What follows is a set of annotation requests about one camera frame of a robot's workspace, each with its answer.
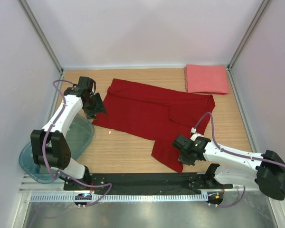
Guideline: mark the folded pink t shirt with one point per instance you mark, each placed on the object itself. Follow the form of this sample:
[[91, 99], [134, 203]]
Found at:
[[206, 79]]

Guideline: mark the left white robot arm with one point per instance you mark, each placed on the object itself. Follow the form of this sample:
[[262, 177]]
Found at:
[[60, 123]]

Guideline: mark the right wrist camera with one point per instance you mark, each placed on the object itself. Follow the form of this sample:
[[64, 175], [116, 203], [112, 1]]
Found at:
[[194, 134]]

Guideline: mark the dark red t shirt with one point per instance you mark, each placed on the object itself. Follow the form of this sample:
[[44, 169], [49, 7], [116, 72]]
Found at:
[[156, 114]]

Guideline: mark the slotted cable duct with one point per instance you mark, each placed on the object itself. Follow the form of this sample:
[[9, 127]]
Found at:
[[84, 197]]

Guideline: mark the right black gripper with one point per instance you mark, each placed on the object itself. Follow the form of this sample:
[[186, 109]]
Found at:
[[183, 160]]

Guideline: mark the right aluminium frame rail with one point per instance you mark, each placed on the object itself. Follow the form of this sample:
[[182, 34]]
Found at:
[[249, 31]]

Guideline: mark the teal plastic bin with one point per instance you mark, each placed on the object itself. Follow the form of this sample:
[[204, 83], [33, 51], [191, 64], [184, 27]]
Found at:
[[77, 139]]

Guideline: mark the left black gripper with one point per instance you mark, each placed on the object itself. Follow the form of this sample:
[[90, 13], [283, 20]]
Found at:
[[99, 108]]

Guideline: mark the aluminium frame rail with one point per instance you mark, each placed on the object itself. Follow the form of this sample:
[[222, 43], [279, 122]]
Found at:
[[44, 41], [249, 31]]

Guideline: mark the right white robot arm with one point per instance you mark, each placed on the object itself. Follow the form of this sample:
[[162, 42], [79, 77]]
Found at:
[[265, 171]]

